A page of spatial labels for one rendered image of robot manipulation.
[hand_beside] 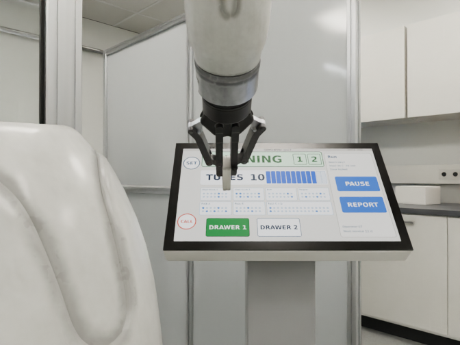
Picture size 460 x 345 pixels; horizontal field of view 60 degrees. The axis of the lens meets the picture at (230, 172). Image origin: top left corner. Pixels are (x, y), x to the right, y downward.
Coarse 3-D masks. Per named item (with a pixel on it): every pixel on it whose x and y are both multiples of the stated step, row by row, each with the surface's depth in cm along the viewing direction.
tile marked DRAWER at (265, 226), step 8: (264, 224) 86; (272, 224) 86; (280, 224) 86; (288, 224) 86; (296, 224) 86; (264, 232) 85; (272, 232) 85; (280, 232) 85; (288, 232) 85; (296, 232) 85
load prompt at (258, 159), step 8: (224, 152) 100; (256, 152) 100; (264, 152) 100; (272, 152) 100; (280, 152) 100; (288, 152) 100; (296, 152) 100; (304, 152) 100; (312, 152) 100; (320, 152) 100; (248, 160) 98; (256, 160) 98; (264, 160) 98; (272, 160) 98; (280, 160) 98; (288, 160) 98; (296, 160) 98; (304, 160) 98; (312, 160) 98; (320, 160) 98
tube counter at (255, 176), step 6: (252, 174) 95; (258, 174) 95; (264, 174) 95; (270, 174) 95; (276, 174) 95; (282, 174) 95; (288, 174) 95; (294, 174) 95; (300, 174) 95; (306, 174) 95; (312, 174) 95; (318, 174) 95; (324, 174) 95; (252, 180) 94; (258, 180) 94; (264, 180) 94; (270, 180) 94; (276, 180) 94; (282, 180) 94; (288, 180) 94; (294, 180) 94; (300, 180) 94; (306, 180) 94; (312, 180) 94; (318, 180) 94; (324, 180) 94
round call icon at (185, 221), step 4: (180, 216) 87; (184, 216) 87; (188, 216) 87; (192, 216) 87; (196, 216) 87; (180, 220) 87; (184, 220) 87; (188, 220) 87; (192, 220) 87; (196, 220) 87; (180, 224) 86; (184, 224) 86; (188, 224) 86; (192, 224) 86; (176, 228) 85; (180, 228) 85; (184, 228) 85; (188, 228) 85; (192, 228) 85
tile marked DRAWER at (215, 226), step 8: (208, 224) 86; (216, 224) 86; (224, 224) 86; (232, 224) 86; (240, 224) 86; (248, 224) 86; (208, 232) 85; (216, 232) 85; (224, 232) 85; (232, 232) 85; (240, 232) 85; (248, 232) 85
